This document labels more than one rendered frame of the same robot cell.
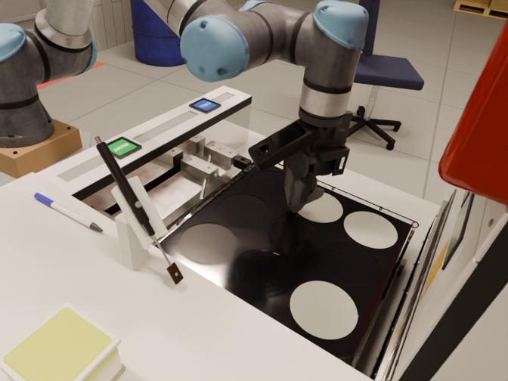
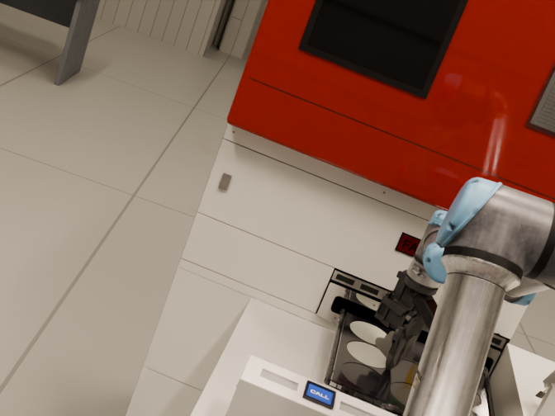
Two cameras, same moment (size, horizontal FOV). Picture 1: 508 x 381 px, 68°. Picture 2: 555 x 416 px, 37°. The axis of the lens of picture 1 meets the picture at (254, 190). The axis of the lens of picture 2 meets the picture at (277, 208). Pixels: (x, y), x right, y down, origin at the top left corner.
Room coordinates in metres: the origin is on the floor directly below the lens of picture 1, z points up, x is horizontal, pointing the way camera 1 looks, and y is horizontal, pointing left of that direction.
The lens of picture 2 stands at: (1.57, 1.24, 1.69)
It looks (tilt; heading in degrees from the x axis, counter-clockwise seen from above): 18 degrees down; 245
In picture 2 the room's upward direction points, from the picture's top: 21 degrees clockwise
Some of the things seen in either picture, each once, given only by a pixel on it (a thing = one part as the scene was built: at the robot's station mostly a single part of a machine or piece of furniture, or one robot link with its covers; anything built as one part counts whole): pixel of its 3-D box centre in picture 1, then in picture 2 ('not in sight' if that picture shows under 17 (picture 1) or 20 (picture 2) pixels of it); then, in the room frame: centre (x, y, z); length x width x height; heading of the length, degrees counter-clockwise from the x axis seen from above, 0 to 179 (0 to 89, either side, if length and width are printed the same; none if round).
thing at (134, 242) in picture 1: (140, 230); (553, 390); (0.33, 0.13, 1.03); 0.06 x 0.04 x 0.13; 61
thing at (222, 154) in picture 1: (221, 153); not in sight; (0.74, 0.09, 0.89); 0.08 x 0.03 x 0.03; 61
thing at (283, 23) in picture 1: (269, 33); (451, 260); (0.60, 0.01, 1.21); 0.11 x 0.11 x 0.08; 62
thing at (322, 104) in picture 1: (323, 97); (425, 272); (0.57, -0.09, 1.13); 0.08 x 0.08 x 0.05
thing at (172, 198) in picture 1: (175, 196); not in sight; (0.60, 0.16, 0.87); 0.36 x 0.08 x 0.03; 151
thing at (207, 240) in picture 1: (293, 236); (413, 373); (0.49, -0.08, 0.90); 0.34 x 0.34 x 0.01; 61
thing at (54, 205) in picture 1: (67, 212); not in sight; (0.41, 0.27, 0.97); 0.14 x 0.01 x 0.01; 65
